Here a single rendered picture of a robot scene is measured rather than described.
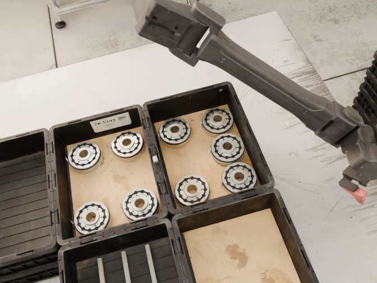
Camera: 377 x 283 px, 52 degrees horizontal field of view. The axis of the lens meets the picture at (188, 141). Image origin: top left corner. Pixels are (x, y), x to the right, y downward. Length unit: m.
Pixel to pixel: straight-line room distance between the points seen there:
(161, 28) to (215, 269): 0.64
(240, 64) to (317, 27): 2.17
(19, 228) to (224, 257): 0.61
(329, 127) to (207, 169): 0.45
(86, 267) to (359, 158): 0.76
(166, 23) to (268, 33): 1.08
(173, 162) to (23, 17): 2.39
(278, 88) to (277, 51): 0.90
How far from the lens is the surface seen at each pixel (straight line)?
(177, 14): 0.74
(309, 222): 1.29
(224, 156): 1.18
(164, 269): 1.10
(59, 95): 1.68
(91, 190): 1.23
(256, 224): 1.13
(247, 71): 0.79
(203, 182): 1.14
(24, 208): 1.29
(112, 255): 1.14
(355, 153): 0.87
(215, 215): 1.08
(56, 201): 1.13
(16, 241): 1.26
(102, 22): 3.09
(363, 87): 2.09
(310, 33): 2.87
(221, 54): 0.77
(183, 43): 0.77
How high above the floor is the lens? 1.88
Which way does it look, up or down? 57 degrees down
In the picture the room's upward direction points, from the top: 8 degrees counter-clockwise
